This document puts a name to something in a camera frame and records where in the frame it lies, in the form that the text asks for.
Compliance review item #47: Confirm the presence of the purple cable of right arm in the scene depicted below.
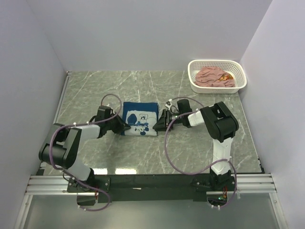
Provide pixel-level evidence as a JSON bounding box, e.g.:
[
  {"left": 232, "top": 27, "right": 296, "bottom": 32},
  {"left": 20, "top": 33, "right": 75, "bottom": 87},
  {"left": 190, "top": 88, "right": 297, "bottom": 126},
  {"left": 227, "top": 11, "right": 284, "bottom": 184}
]
[{"left": 164, "top": 96, "right": 238, "bottom": 210}]

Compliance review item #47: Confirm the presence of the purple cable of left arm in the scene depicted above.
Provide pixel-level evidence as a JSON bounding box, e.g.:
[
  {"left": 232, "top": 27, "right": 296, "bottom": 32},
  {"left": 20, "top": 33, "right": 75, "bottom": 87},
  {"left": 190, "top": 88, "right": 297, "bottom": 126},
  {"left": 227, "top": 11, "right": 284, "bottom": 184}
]
[{"left": 49, "top": 94, "right": 122, "bottom": 212}]

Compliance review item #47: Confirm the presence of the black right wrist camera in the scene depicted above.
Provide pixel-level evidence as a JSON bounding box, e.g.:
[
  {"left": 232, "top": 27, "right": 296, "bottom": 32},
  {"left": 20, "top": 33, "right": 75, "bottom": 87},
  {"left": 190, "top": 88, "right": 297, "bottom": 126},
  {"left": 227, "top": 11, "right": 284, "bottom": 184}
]
[{"left": 165, "top": 99, "right": 193, "bottom": 115}]

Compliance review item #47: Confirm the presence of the aluminium front frame rail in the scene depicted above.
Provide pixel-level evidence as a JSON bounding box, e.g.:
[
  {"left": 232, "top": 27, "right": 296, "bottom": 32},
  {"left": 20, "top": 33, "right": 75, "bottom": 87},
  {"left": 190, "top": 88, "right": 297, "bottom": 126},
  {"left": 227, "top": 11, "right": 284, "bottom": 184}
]
[{"left": 14, "top": 174, "right": 288, "bottom": 229}]

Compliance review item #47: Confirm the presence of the pink t-shirt in basket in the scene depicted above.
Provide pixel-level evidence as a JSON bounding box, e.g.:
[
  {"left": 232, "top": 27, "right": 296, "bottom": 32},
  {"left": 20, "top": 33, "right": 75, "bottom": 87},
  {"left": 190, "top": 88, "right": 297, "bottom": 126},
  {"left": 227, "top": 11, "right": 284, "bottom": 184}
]
[{"left": 194, "top": 67, "right": 235, "bottom": 88}]

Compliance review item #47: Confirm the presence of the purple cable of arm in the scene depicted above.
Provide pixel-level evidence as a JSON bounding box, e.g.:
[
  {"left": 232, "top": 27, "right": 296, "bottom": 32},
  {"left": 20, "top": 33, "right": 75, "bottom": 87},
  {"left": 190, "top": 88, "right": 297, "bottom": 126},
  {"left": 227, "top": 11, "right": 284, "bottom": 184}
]
[
  {"left": 164, "top": 96, "right": 238, "bottom": 210},
  {"left": 49, "top": 94, "right": 122, "bottom": 212}
]

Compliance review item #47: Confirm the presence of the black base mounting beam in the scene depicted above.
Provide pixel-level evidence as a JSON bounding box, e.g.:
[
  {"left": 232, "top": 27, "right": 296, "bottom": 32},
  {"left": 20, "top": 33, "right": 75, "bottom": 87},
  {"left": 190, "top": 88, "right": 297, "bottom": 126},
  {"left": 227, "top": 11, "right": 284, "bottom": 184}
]
[{"left": 66, "top": 174, "right": 239, "bottom": 206}]

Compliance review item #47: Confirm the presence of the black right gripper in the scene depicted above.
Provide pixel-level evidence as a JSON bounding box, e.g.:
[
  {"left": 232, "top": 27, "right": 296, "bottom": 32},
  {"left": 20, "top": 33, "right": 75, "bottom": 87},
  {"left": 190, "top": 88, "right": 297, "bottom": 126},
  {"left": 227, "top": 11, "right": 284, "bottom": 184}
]
[{"left": 153, "top": 109, "right": 184, "bottom": 131}]

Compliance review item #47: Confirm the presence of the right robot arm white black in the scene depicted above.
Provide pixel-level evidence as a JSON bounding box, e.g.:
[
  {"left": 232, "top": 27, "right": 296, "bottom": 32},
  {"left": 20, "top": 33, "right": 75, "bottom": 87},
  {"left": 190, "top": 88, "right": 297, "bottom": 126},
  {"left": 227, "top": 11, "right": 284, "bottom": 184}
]
[{"left": 153, "top": 98, "right": 239, "bottom": 190}]

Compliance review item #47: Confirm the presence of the aluminium rail at table edge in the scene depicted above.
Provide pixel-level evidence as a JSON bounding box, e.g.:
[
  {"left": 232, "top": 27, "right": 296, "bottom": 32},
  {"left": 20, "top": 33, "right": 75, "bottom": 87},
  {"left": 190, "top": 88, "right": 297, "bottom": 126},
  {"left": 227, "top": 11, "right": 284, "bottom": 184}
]
[{"left": 35, "top": 71, "right": 72, "bottom": 176}]

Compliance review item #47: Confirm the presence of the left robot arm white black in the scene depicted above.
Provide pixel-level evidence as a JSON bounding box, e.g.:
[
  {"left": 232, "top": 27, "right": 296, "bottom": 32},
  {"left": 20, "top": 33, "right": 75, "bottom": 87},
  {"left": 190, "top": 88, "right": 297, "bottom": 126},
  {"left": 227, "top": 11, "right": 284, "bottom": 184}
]
[{"left": 39, "top": 114, "right": 131, "bottom": 192}]

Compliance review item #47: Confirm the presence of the white perforated plastic basket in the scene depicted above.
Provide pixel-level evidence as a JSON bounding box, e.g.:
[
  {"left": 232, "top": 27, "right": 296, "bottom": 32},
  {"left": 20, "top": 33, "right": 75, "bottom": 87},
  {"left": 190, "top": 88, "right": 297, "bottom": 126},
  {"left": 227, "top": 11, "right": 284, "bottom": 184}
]
[{"left": 188, "top": 60, "right": 247, "bottom": 94}]

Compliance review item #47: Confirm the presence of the blue printed t-shirt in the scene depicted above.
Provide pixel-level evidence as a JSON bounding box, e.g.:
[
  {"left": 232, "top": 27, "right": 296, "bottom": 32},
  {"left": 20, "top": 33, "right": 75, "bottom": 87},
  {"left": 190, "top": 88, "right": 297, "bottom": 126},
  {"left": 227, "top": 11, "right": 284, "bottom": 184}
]
[{"left": 121, "top": 102, "right": 159, "bottom": 136}]

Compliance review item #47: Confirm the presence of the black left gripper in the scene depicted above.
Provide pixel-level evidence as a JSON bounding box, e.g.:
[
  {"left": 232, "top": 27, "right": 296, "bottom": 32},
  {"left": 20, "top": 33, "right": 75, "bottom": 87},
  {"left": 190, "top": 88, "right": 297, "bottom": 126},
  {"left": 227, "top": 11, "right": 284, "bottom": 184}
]
[{"left": 105, "top": 112, "right": 130, "bottom": 134}]

